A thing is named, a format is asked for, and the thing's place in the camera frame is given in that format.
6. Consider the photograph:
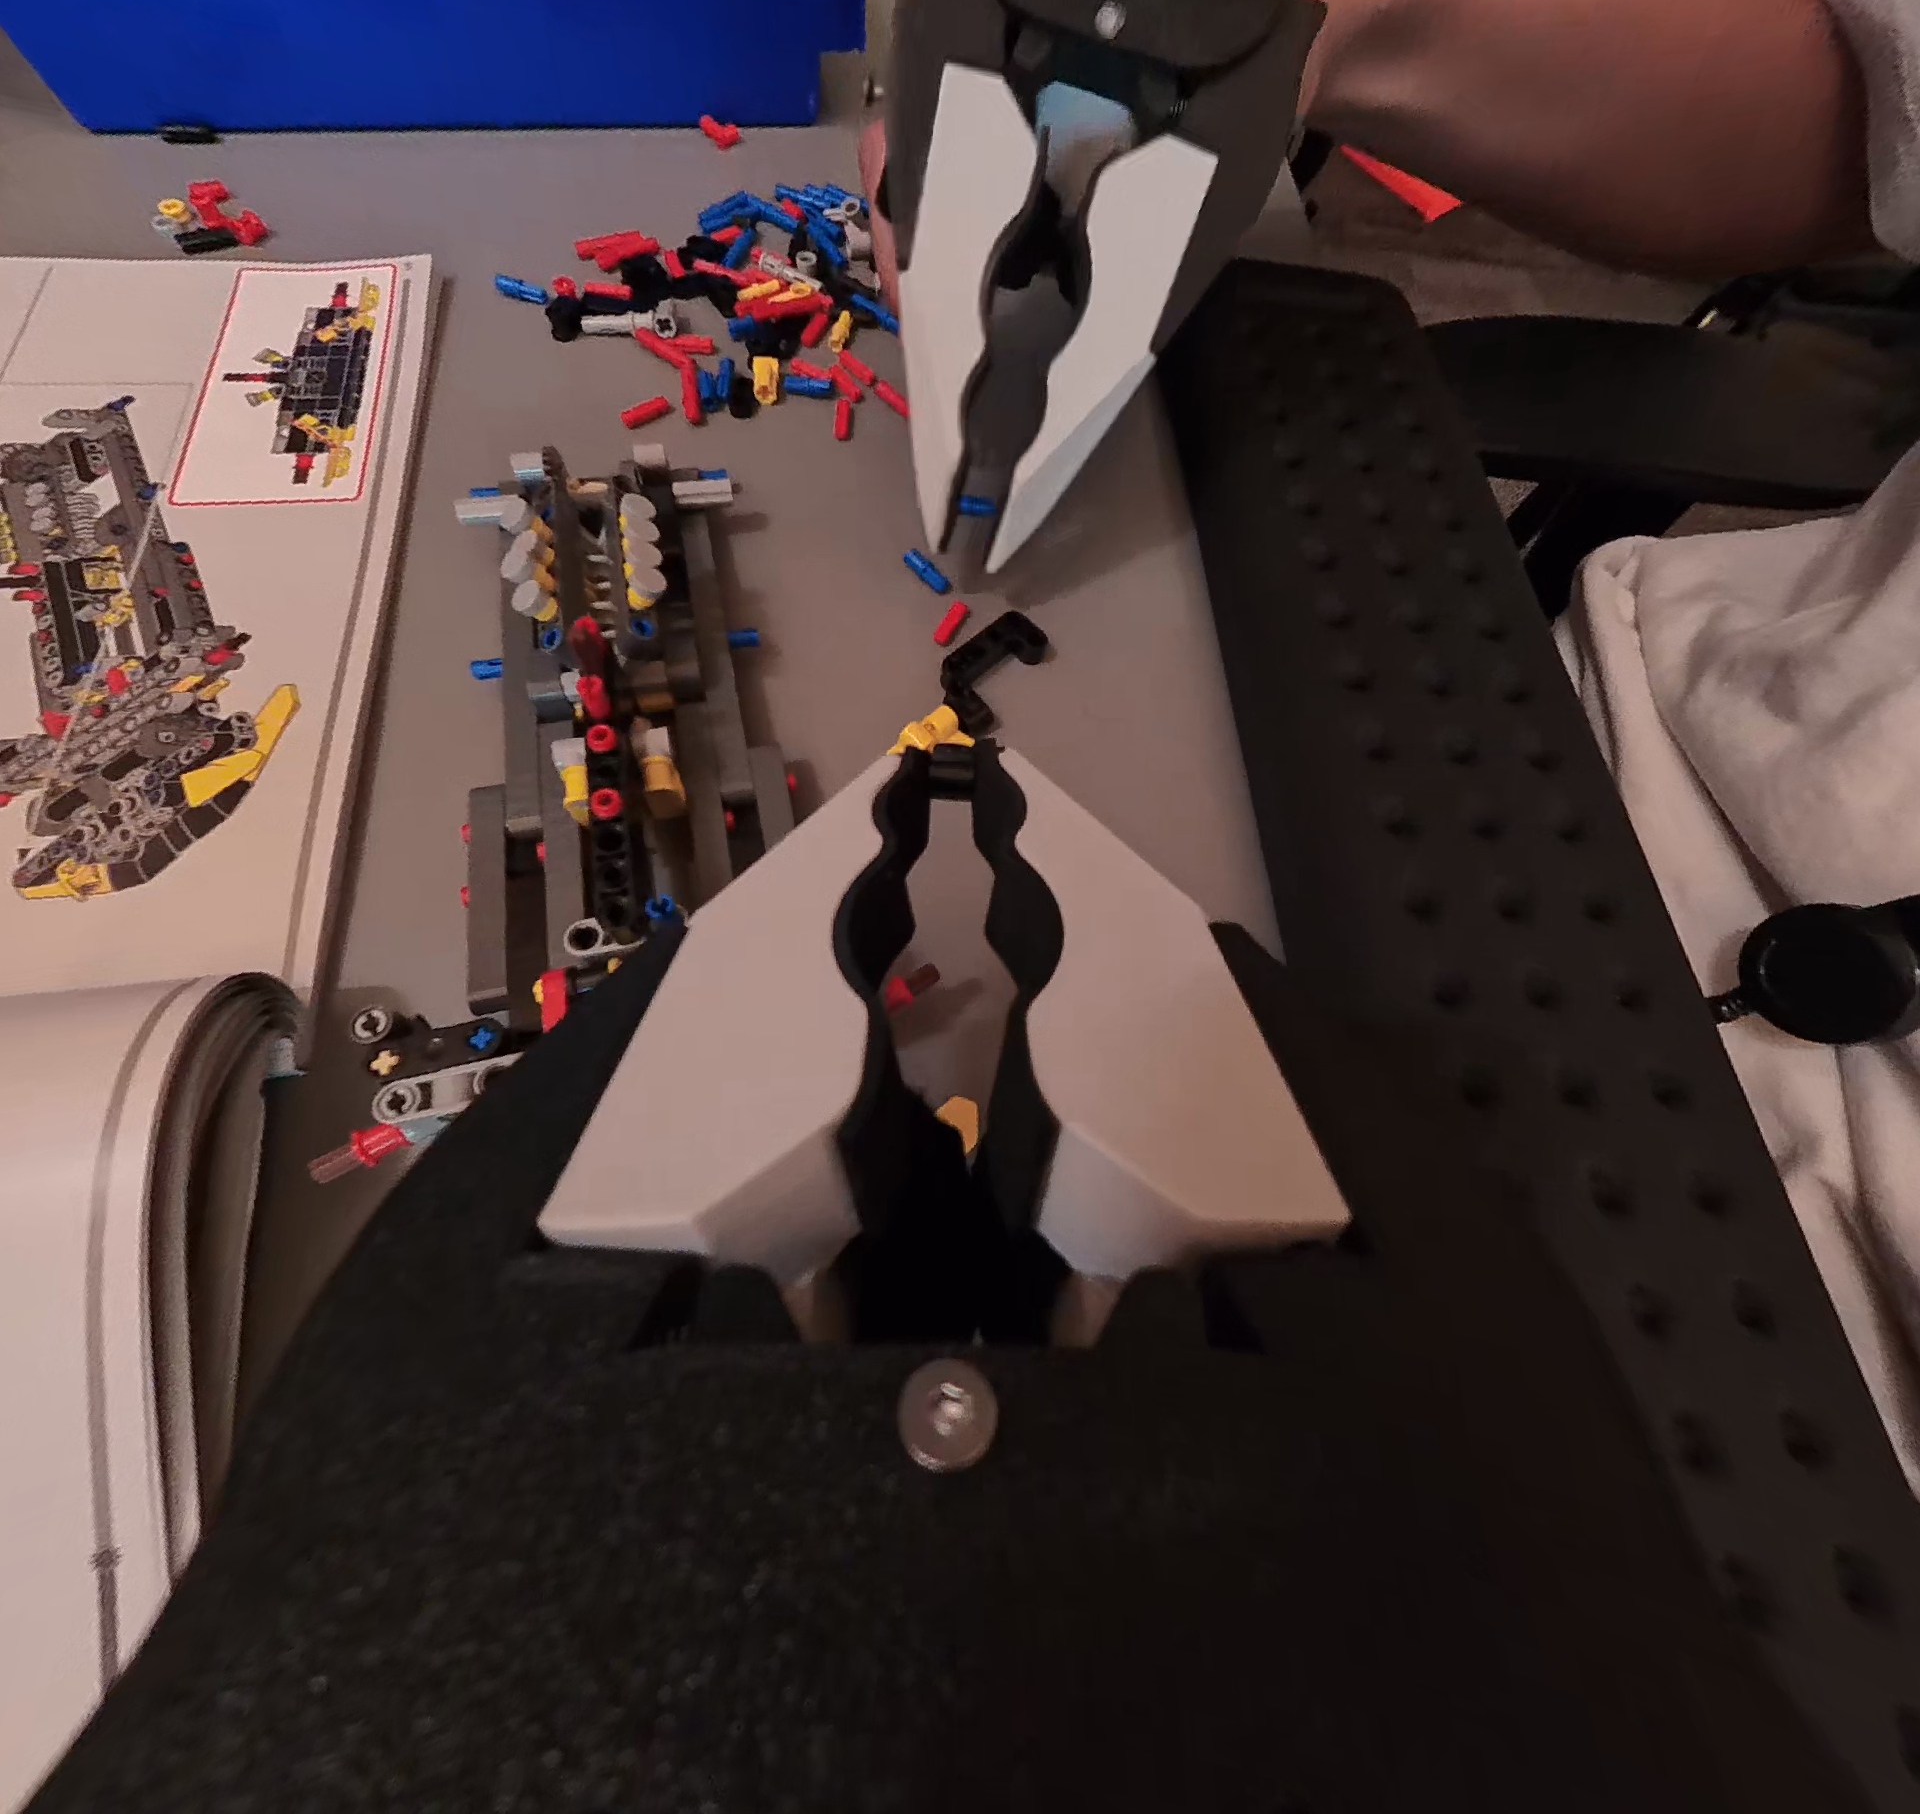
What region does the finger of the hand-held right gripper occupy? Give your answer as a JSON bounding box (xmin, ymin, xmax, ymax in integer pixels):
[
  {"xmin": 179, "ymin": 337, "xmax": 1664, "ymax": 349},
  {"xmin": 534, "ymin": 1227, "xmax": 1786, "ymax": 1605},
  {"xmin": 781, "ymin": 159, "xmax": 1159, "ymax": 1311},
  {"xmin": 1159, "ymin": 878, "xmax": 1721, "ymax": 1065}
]
[
  {"xmin": 981, "ymin": 133, "xmax": 1218, "ymax": 571},
  {"xmin": 903, "ymin": 60, "xmax": 1051, "ymax": 558}
]

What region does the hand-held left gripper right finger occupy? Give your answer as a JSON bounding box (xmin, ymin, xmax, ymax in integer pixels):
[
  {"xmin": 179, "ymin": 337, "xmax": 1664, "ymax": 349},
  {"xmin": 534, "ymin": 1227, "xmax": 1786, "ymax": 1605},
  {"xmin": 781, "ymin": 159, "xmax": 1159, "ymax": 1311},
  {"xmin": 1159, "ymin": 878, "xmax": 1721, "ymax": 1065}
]
[{"xmin": 975, "ymin": 735, "xmax": 1356, "ymax": 1278}]

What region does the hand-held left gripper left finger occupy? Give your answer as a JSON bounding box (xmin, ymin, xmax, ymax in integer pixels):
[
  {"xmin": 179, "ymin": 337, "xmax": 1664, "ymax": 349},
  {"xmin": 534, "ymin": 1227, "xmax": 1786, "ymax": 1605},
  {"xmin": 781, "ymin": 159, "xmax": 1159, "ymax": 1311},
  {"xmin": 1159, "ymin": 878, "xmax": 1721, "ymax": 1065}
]
[{"xmin": 534, "ymin": 752, "xmax": 918, "ymax": 1265}]

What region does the pile of red blue lego pins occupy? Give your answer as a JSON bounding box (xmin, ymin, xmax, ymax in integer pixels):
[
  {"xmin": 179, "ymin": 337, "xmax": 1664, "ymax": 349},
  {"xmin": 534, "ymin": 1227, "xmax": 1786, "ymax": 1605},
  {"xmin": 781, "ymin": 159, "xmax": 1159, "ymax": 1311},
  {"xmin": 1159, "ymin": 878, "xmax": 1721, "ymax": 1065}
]
[{"xmin": 496, "ymin": 113, "xmax": 981, "ymax": 644}]

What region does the grey black lego chassis assembly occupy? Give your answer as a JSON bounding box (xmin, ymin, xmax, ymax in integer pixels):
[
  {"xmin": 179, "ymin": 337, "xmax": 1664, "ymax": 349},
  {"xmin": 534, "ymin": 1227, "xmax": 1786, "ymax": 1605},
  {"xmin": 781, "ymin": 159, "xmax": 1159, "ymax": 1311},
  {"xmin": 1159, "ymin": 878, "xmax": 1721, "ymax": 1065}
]
[{"xmin": 308, "ymin": 445, "xmax": 804, "ymax": 1187}]

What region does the white instruction booklet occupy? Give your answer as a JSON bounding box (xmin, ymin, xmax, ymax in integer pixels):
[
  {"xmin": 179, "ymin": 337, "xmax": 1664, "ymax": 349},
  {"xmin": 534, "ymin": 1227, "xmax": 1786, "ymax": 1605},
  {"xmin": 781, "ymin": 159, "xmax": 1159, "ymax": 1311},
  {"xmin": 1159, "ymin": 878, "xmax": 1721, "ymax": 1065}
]
[{"xmin": 0, "ymin": 259, "xmax": 439, "ymax": 1691}]

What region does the person's right forearm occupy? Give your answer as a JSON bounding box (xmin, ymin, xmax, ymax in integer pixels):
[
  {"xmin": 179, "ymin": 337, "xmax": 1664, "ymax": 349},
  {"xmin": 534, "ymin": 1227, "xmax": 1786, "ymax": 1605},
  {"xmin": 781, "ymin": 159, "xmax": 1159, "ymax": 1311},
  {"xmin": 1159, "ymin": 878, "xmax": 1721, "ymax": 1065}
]
[{"xmin": 1292, "ymin": 0, "xmax": 1874, "ymax": 272}]

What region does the black lego angle beam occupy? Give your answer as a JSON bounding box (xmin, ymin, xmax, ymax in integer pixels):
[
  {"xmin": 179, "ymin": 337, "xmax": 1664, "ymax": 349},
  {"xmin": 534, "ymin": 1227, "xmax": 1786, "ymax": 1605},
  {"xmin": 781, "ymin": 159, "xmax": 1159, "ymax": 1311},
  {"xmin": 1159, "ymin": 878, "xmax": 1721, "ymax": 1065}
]
[{"xmin": 943, "ymin": 606, "xmax": 1051, "ymax": 735}]

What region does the cluster of small lego bushes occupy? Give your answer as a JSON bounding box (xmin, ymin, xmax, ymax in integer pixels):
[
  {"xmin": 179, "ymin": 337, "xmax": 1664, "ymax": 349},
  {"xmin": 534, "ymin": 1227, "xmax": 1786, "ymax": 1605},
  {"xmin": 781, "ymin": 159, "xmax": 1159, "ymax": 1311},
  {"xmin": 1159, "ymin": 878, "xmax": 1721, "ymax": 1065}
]
[{"xmin": 151, "ymin": 179, "xmax": 269, "ymax": 259}]

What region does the person's right hand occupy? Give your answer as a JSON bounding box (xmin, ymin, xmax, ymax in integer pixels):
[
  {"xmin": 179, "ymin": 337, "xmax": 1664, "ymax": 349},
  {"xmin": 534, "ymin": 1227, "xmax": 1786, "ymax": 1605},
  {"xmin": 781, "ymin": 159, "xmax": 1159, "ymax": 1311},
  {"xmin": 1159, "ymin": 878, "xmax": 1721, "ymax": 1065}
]
[{"xmin": 856, "ymin": 113, "xmax": 903, "ymax": 299}]

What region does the black perforated armrest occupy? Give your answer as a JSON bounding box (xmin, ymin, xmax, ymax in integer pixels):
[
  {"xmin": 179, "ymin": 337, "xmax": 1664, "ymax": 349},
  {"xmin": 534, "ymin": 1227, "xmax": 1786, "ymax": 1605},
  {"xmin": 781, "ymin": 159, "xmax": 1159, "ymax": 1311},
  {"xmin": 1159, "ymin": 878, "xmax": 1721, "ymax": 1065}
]
[{"xmin": 1171, "ymin": 264, "xmax": 1920, "ymax": 1814}]

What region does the blue plastic bin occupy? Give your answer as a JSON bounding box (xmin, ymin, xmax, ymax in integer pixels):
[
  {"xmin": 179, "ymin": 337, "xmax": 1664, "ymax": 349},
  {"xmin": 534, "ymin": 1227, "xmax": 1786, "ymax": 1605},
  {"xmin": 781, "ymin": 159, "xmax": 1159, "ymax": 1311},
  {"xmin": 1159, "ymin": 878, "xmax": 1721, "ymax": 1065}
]
[{"xmin": 0, "ymin": 0, "xmax": 867, "ymax": 133}]

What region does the black badge reel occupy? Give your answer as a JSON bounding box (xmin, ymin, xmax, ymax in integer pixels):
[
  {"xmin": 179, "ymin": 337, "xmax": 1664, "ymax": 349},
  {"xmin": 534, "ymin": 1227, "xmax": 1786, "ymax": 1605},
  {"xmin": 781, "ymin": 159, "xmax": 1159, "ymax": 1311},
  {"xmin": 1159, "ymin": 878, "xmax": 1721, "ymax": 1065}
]
[{"xmin": 1712, "ymin": 894, "xmax": 1920, "ymax": 1043}]

